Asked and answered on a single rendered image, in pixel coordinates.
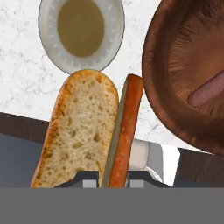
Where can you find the orange sausage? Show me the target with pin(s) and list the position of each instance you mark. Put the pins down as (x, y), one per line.
(128, 122)

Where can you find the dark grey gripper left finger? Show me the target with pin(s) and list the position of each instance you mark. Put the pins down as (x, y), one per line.
(87, 178)

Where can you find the toasted bread bun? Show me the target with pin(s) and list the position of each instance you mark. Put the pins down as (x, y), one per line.
(83, 122)

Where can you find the brown wooden bowl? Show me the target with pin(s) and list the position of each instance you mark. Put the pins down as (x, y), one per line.
(166, 87)

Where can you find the white and grey rounded object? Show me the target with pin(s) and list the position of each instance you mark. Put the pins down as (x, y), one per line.
(163, 159)

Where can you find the pinkish brown sausage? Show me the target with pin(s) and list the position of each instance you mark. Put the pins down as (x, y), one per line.
(207, 92)

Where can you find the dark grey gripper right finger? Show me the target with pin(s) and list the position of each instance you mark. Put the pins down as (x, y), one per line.
(138, 176)

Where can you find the white plate with tan centre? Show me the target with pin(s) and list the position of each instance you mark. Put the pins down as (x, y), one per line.
(81, 27)

